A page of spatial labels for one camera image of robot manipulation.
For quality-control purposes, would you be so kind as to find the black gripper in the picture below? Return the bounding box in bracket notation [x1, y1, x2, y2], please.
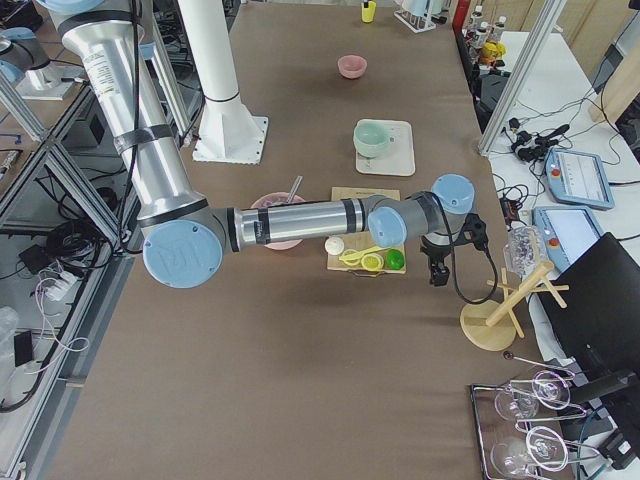
[420, 213, 486, 286]

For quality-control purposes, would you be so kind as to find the white ceramic spoon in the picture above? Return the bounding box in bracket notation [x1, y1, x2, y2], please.
[324, 236, 345, 256]

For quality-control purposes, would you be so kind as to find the small pink bowl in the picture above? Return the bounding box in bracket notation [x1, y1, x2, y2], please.
[337, 55, 368, 80]

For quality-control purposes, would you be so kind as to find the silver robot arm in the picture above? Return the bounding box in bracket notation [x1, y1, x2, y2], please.
[46, 1, 488, 288]

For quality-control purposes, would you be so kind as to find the green bowl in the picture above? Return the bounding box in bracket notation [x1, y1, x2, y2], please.
[353, 121, 389, 158]

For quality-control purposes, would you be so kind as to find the large pink ice bowl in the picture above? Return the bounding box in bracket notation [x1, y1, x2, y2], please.
[251, 192, 302, 251]

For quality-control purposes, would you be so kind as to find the clear plastic cup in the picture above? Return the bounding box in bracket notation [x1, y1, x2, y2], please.
[504, 226, 548, 278]

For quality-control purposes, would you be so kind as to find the green lime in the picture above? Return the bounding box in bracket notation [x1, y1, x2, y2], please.
[385, 249, 405, 271]

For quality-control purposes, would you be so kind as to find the lower teach pendant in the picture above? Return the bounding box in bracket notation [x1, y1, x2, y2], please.
[532, 205, 604, 272]

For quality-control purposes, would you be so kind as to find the teach pendant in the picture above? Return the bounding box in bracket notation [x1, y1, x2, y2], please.
[545, 148, 615, 210]
[532, 205, 604, 272]

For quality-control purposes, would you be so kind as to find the wooden mug tree stand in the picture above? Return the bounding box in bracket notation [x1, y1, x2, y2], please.
[460, 235, 569, 352]

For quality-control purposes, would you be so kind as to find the cream serving tray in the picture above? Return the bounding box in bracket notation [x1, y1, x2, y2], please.
[355, 119, 415, 177]

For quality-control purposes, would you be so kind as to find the yellow lemon slice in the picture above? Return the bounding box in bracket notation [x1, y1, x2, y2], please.
[360, 253, 385, 272]

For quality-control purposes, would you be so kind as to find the upper teach pendant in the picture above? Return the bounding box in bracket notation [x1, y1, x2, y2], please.
[545, 148, 615, 210]

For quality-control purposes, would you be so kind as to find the wooden cutting board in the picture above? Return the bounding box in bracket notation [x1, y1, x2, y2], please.
[326, 186, 408, 277]

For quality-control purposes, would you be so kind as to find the black monitor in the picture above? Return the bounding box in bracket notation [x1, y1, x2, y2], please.
[538, 233, 639, 373]

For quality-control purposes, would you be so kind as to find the upper wine glass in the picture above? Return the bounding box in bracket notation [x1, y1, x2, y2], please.
[494, 370, 570, 421]

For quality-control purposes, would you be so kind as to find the wine glass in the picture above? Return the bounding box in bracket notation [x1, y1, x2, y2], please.
[490, 426, 569, 479]
[494, 370, 570, 421]

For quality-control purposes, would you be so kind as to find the metal ice scoop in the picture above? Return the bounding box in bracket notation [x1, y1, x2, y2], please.
[285, 175, 303, 204]

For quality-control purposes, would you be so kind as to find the lower wine glass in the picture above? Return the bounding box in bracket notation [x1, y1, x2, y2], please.
[490, 426, 569, 479]

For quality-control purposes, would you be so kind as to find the yellow cup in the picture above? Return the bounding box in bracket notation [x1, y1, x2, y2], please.
[361, 0, 377, 24]

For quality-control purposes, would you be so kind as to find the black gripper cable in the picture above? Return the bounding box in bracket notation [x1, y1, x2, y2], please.
[439, 234, 504, 306]

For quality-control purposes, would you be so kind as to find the wire glass rack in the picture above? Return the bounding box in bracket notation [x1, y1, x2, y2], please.
[471, 350, 601, 479]

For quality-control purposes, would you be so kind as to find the aluminium frame post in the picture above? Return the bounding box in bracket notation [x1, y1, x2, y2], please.
[478, 0, 567, 158]

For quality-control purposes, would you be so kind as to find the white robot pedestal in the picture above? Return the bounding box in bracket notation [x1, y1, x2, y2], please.
[178, 0, 269, 165]

